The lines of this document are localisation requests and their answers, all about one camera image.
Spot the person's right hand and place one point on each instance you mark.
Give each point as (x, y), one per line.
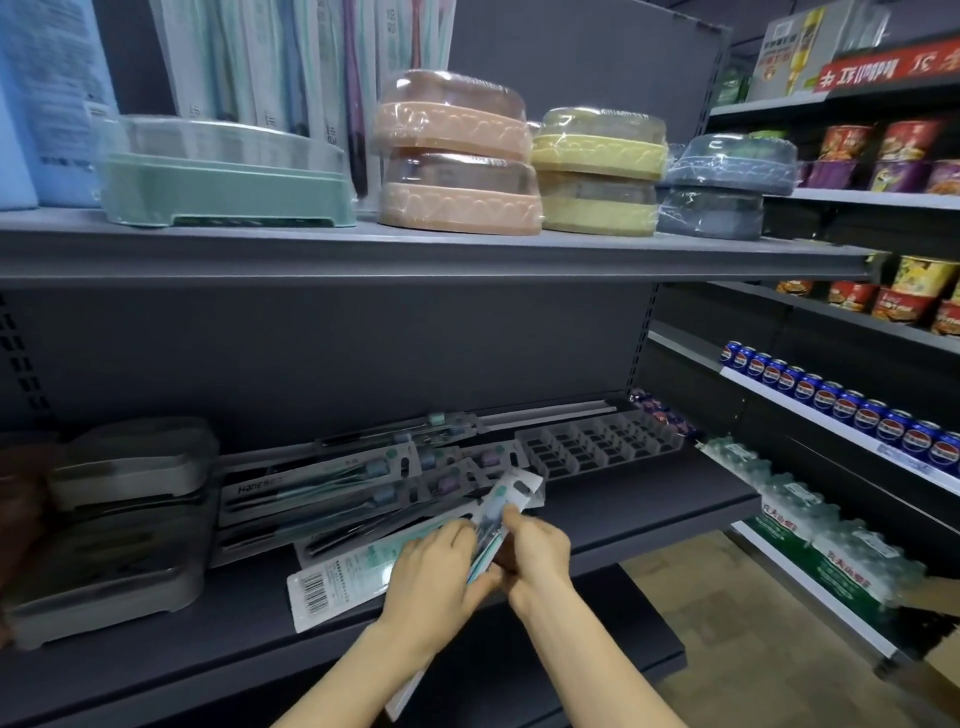
(544, 559)

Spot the person's left hand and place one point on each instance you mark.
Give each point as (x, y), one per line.
(427, 581)

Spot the person's right fingers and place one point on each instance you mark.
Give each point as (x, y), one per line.
(516, 525)

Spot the person's left fingers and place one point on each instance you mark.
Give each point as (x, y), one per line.
(476, 574)

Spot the teal toothbrush blister pack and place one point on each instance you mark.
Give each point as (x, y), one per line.
(490, 538)

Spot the person's left forearm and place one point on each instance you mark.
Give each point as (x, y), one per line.
(367, 679)

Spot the person's right forearm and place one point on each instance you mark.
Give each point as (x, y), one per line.
(592, 667)

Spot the clear plastic divider tray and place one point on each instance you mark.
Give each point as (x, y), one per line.
(600, 442)

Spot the white barcode toothbrush pack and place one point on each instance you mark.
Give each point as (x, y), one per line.
(330, 592)

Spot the pile of toothbrush packs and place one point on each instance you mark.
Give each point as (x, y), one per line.
(315, 487)

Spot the row of small purple packets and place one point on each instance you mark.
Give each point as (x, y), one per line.
(664, 416)

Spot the shrink-wrapped water bottle pack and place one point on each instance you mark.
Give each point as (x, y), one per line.
(799, 510)
(739, 461)
(870, 566)

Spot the grey metal shelf rack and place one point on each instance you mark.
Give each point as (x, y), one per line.
(375, 255)

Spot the yellow soap box clear lid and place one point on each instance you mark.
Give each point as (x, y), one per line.
(596, 206)
(600, 146)

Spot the orange soap box clear lid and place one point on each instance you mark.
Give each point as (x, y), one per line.
(457, 199)
(450, 120)

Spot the row of blue soda cans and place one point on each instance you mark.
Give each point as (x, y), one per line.
(847, 405)

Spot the beige soap box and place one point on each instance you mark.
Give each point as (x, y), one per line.
(131, 465)

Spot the blue-grey soap box clear lid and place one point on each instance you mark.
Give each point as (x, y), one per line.
(731, 165)
(709, 214)

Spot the grey soap box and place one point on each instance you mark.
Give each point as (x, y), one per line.
(105, 574)

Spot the brown cardboard box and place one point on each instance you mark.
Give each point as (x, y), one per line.
(937, 630)

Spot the row of noodle cups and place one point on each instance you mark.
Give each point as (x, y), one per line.
(892, 157)
(900, 296)

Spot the green soap box clear lid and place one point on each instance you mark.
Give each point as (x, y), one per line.
(225, 184)

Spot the dark food shelf unit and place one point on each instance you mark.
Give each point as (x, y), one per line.
(840, 197)

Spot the row of standing toothbrush packs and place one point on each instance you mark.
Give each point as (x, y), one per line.
(300, 67)

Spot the printed cardboard carton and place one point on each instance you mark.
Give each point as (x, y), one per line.
(795, 52)

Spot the red shelf sign strip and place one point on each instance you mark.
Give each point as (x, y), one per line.
(892, 67)

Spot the light blue wrapped package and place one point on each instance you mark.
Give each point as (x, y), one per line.
(52, 105)

